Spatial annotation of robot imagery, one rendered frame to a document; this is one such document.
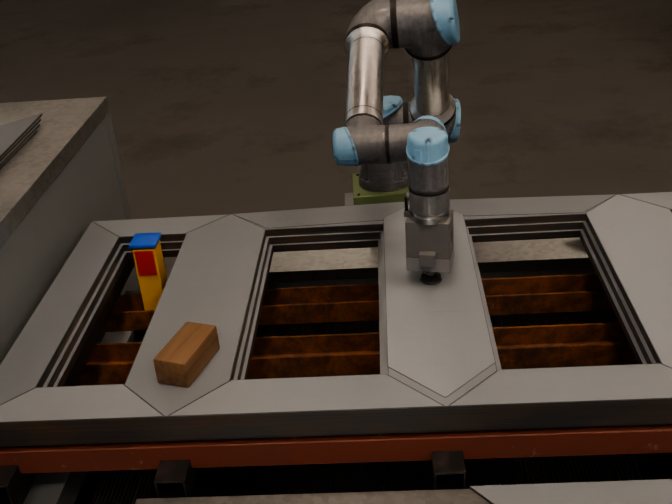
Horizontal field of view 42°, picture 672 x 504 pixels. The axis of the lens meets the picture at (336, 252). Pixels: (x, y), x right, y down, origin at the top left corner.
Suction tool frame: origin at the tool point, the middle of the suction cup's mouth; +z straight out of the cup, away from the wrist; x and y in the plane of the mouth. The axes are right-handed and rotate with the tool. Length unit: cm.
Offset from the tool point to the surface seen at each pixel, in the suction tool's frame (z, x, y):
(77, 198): -6, 20, -87
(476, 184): 86, 239, -13
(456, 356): -1.3, -25.3, 7.8
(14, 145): -21, 16, -97
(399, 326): -1.3, -17.4, -3.3
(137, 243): -3, 5, -65
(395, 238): -1.2, 16.4, -9.9
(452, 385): -1.3, -33.4, 8.1
